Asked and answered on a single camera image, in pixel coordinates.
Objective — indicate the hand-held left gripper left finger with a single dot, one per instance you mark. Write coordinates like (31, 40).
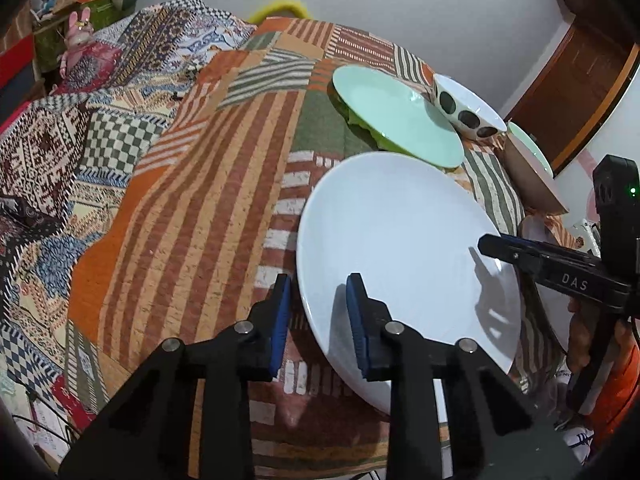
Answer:
(280, 320)

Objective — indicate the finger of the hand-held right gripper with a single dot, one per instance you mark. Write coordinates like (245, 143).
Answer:
(510, 252)
(560, 250)

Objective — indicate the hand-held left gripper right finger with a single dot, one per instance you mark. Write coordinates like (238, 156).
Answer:
(356, 320)

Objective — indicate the large white plate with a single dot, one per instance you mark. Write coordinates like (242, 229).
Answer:
(400, 220)

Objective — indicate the white bowl with dark dots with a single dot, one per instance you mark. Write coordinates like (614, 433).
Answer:
(465, 95)

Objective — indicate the person's right hand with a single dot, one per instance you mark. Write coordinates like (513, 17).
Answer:
(579, 335)

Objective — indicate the white suitcase with stickers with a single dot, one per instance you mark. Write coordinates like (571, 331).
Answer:
(586, 235)

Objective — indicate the brown bowl with green inside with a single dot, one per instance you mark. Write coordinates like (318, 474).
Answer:
(530, 180)

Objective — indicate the striped patchwork blanket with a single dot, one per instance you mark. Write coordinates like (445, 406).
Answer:
(210, 200)

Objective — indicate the person's orange clothing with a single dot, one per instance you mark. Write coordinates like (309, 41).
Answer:
(617, 390)

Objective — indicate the wooden door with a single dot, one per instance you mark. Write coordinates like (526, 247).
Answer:
(585, 65)

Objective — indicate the pale green plate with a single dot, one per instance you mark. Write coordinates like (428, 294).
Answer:
(395, 110)

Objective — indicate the patterned checkered bedspread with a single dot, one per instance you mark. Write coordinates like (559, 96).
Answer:
(65, 160)

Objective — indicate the pink rabbit plush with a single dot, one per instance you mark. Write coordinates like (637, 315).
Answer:
(77, 42)

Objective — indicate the green cardboard box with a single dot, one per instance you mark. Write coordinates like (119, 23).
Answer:
(100, 12)

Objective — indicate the red box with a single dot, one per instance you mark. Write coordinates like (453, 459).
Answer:
(15, 62)

